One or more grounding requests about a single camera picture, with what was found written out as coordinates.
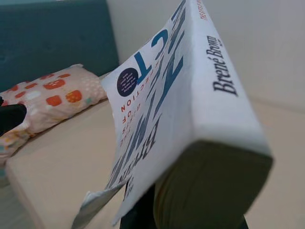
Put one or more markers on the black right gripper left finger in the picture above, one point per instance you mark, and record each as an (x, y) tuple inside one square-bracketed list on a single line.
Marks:
[(140, 214)]

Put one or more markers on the white paperback book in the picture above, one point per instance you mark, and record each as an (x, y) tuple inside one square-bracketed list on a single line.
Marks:
[(214, 71)]

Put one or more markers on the pink pillow orange patches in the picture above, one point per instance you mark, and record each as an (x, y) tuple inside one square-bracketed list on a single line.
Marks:
[(59, 100)]

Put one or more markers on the dark teal bed headboard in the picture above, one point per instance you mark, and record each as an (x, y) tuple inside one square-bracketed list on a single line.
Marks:
[(59, 43)]

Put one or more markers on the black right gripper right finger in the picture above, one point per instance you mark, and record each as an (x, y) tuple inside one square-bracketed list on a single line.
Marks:
[(245, 221)]

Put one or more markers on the cream bed mattress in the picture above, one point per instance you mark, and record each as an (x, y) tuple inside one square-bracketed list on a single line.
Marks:
[(59, 167)]

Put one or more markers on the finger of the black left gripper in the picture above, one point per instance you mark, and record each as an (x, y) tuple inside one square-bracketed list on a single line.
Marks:
[(12, 117)]

